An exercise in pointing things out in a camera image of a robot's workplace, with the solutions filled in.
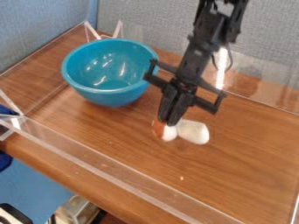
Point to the clear acrylic table barrier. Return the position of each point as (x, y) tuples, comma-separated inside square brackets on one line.
[(236, 180)]

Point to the black object bottom left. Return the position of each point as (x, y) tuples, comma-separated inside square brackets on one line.
[(12, 216)]

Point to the metal table leg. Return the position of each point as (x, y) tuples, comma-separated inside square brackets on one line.
[(75, 211)]

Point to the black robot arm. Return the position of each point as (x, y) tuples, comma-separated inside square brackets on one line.
[(215, 30)]

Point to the blue ceramic bowl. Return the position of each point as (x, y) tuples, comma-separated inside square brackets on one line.
[(105, 70)]

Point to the dark blue cloth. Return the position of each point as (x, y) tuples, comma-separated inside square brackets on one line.
[(5, 159)]

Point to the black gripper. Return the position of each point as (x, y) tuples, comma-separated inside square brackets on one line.
[(179, 95)]

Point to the brown and white toy mushroom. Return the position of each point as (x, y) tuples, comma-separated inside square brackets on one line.
[(191, 131)]

